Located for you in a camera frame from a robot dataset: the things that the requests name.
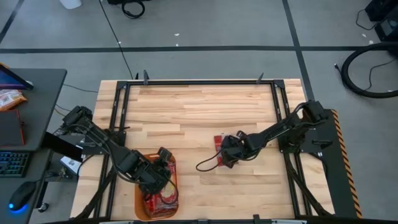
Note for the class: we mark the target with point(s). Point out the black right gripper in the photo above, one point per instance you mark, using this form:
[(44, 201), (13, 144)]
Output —
[(234, 149)]

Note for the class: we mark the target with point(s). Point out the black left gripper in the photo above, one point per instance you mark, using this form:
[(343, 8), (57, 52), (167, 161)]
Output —
[(154, 179)]

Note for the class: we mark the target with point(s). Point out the red popcorn bag label side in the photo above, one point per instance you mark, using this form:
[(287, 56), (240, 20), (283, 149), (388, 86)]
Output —
[(217, 141), (158, 210)]

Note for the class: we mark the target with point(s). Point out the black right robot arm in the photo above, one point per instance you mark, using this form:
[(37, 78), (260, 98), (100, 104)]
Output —
[(280, 127)]

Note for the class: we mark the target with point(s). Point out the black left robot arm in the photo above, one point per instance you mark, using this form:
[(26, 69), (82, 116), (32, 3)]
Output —
[(105, 141)]

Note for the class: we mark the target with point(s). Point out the orange plastic basket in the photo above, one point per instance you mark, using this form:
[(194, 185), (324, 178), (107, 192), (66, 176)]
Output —
[(138, 202)]

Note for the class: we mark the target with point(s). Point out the white power box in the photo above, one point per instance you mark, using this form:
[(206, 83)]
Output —
[(70, 164)]

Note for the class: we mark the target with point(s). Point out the black desk foot beam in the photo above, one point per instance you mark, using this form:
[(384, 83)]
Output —
[(62, 146)]

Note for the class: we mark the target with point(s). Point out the black platform with hazard stripe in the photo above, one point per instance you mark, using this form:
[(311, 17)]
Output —
[(339, 174)]

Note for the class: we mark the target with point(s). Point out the black caster wheel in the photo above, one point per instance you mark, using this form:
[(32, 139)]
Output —
[(43, 207)]

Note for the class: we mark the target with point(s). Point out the black computer mouse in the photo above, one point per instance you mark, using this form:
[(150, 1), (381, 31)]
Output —
[(21, 196)]

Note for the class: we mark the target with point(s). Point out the black keyboard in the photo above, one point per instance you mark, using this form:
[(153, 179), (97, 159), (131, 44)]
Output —
[(14, 163)]

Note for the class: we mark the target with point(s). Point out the black desk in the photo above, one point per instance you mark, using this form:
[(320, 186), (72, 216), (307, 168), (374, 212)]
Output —
[(43, 93)]

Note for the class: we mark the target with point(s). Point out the dark notebook with red edge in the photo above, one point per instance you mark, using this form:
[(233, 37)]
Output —
[(11, 127)]

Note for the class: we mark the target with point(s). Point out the orange snack bag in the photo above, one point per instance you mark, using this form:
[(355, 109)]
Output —
[(11, 99)]

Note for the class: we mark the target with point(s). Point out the tilted computer screen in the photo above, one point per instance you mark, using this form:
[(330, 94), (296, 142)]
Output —
[(12, 79)]

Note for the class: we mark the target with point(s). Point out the black equipment case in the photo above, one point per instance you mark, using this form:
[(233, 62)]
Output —
[(387, 18)]

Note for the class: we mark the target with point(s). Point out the white container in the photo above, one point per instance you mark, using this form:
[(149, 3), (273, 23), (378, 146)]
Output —
[(70, 3)]

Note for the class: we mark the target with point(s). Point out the black frame clamp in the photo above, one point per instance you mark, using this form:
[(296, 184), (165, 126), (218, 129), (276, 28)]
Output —
[(145, 77), (259, 79), (256, 219)]

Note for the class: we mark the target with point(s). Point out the black aluminium table frame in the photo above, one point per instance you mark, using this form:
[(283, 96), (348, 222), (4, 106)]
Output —
[(199, 82)]

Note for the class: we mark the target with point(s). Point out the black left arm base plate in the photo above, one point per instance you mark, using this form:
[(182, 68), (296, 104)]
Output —
[(90, 151)]

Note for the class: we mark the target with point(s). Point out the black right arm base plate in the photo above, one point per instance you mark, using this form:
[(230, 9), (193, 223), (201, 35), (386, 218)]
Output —
[(320, 144)]

